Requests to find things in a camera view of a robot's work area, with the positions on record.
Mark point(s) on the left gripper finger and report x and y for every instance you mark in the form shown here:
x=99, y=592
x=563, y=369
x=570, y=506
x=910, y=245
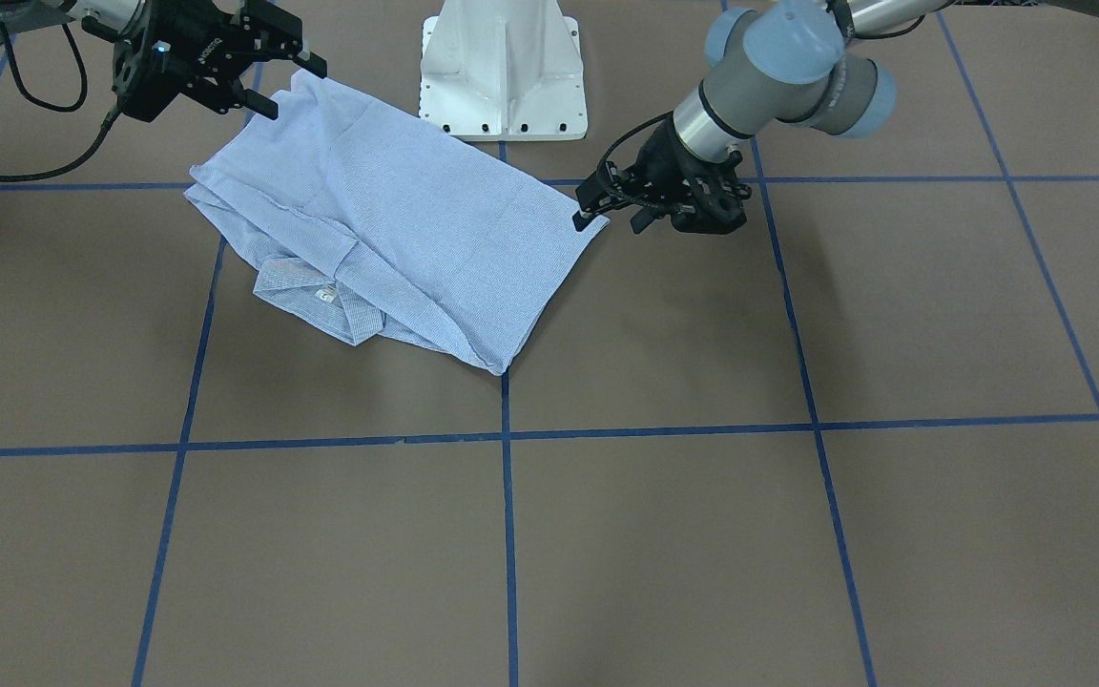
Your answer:
x=643, y=219

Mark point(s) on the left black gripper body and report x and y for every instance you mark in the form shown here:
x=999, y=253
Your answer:
x=668, y=158

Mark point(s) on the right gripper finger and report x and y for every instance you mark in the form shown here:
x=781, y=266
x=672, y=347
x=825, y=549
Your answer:
x=256, y=103

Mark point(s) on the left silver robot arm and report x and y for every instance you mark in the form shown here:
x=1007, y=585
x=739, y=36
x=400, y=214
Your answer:
x=790, y=64

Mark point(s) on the light blue striped shirt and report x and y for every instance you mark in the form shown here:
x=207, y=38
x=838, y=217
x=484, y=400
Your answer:
x=364, y=221

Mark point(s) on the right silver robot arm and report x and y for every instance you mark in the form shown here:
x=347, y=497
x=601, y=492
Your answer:
x=105, y=20

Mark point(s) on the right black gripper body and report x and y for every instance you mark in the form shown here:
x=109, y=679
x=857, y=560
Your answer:
x=171, y=63

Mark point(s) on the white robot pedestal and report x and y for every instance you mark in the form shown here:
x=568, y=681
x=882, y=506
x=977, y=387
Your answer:
x=503, y=71

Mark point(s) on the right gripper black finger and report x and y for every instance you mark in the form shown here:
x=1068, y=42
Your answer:
x=307, y=60

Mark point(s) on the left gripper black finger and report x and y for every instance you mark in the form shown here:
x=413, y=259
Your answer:
x=582, y=221

